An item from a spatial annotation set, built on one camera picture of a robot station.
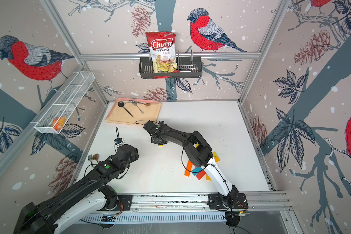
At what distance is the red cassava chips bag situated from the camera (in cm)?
83

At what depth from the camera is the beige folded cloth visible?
1.12 meters

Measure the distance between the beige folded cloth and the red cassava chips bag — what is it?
0.37 meters
